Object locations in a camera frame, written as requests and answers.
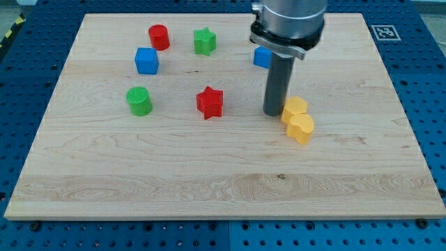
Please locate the grey cylindrical pointer rod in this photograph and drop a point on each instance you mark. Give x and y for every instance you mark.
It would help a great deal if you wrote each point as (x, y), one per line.
(279, 74)

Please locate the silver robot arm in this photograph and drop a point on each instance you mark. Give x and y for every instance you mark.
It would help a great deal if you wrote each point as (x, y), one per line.
(288, 28)

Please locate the red star block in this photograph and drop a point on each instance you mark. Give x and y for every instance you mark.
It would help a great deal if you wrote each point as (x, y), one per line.
(210, 102)

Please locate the green star block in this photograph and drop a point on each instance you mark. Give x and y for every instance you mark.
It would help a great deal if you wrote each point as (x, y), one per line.
(205, 41)

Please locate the blue block behind rod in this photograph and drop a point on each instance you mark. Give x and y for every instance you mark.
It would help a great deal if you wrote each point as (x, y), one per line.
(262, 57)

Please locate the yellow hexagon block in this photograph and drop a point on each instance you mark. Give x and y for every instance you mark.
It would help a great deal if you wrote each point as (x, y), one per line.
(293, 106)

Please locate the yellow heart block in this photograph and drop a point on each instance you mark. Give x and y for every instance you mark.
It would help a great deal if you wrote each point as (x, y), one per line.
(300, 127)

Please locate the white fiducial marker tag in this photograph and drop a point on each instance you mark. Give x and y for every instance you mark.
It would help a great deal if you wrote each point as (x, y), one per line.
(385, 32)

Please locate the red cylinder block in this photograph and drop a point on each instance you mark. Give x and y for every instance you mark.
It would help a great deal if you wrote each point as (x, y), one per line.
(159, 37)

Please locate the blue cube block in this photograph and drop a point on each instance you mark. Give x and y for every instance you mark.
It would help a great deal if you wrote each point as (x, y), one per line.
(146, 61)

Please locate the wooden board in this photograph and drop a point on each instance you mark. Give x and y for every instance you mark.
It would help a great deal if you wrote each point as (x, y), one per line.
(92, 159)

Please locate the green cylinder block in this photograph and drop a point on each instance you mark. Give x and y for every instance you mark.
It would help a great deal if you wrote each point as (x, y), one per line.
(139, 101)

